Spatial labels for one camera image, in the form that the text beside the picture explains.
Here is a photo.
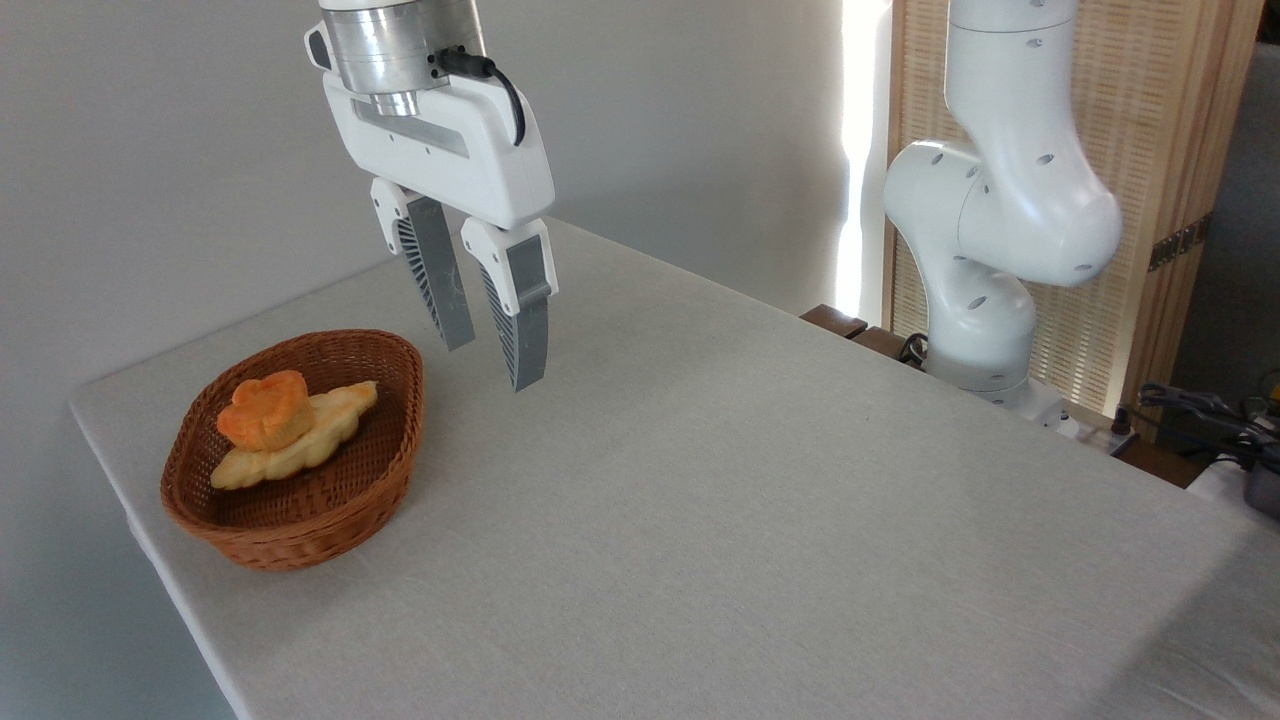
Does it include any grey tablecloth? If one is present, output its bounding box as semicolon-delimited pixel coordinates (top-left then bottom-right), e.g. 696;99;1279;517
67;214;1280;720

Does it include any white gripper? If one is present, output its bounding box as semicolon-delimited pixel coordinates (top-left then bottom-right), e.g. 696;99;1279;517
321;72;559;394

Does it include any long pale braided bread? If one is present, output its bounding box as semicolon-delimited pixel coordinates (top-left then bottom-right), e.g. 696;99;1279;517
209;379;380;492

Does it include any orange muffin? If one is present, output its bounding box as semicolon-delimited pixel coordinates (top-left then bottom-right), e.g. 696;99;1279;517
216;369;317;453

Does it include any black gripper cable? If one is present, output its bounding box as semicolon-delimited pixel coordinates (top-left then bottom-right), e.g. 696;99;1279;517
433;47;528;147

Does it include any brown wicker basket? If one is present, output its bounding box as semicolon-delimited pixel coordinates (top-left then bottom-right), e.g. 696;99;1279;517
160;329;427;573

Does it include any black screen hinge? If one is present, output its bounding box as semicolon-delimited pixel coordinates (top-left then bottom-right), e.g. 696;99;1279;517
1147;212;1214;273

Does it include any wooden rattan folding screen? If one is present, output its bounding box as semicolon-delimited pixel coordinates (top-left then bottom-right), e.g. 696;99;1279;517
884;0;1267;443

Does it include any dark brown wooden board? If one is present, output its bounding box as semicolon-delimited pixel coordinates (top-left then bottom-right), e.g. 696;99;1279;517
799;304;929;372

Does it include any black cable bundle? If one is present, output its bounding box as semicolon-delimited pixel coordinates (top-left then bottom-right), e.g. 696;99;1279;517
1137;382;1280;471

